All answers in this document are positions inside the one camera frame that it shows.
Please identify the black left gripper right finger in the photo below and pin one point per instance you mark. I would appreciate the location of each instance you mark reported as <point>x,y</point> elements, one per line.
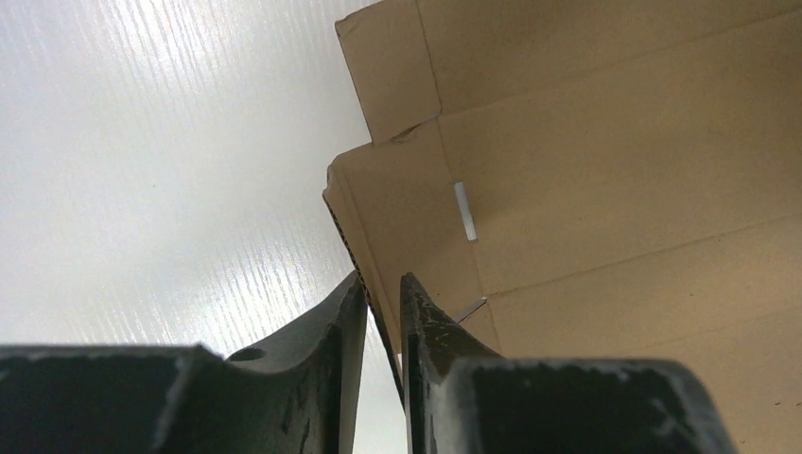
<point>460,396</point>

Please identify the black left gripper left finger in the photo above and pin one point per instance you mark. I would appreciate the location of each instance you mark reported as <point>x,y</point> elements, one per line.
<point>295,391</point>

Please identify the brown cardboard box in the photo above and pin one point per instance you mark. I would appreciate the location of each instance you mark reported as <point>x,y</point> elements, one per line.
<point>589,179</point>

